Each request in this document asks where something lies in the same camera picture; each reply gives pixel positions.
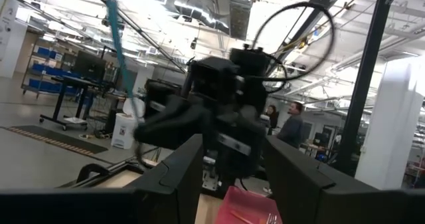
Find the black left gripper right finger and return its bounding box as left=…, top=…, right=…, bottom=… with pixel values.
left=264, top=135, right=375, bottom=224

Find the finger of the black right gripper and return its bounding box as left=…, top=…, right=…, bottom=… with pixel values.
left=132, top=96, right=215, bottom=152
left=144, top=78, right=187, bottom=118

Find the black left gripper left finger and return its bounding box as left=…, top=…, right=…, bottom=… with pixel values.
left=124, top=133, right=205, bottom=224

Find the teal handled black fork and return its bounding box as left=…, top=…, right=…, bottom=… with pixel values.
left=104, top=0, right=149, bottom=170

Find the person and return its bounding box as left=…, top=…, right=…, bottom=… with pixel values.
left=276, top=100, right=307, bottom=149
left=265, top=104, right=280, bottom=136

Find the white trash bin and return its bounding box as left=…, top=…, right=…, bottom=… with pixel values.
left=110, top=112, right=142, bottom=150

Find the pink plastic bin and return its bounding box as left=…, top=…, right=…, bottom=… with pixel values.
left=213, top=185, right=284, bottom=224

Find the black computer monitor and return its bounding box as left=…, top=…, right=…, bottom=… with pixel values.
left=72, top=50, right=108, bottom=82

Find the black standing desk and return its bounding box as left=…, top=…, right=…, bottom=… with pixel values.
left=39, top=76, right=112, bottom=132

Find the white structural pillar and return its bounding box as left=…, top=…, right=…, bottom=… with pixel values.
left=354, top=56, right=425, bottom=191

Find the dark floor mat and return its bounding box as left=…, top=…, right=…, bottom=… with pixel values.
left=5, top=124, right=110, bottom=156

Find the shelf with blue bins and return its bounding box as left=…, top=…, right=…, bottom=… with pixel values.
left=20, top=36, right=84, bottom=97

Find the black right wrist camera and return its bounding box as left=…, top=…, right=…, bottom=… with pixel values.
left=228, top=47, right=270, bottom=82

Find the coral handled silver fork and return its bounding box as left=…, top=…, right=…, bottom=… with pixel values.
left=230, top=209, right=282, bottom=224

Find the silver ventilation duct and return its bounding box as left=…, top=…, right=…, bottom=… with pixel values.
left=162, top=0, right=256, bottom=41

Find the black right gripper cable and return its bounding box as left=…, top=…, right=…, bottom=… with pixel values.
left=250, top=1, right=336, bottom=95

